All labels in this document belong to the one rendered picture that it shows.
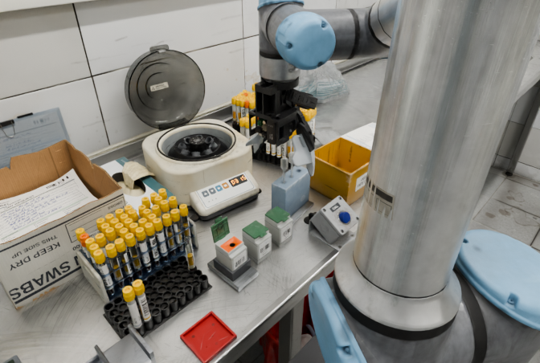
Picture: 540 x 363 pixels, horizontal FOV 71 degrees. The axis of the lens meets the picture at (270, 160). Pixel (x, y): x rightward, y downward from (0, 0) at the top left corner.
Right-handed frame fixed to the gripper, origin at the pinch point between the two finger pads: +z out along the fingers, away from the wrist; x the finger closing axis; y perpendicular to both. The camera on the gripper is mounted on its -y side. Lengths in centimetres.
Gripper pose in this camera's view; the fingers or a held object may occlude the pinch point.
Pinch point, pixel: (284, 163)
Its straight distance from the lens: 82.4
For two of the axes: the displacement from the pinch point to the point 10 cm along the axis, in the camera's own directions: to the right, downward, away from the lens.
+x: 7.9, 3.3, -5.2
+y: -6.1, 4.2, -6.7
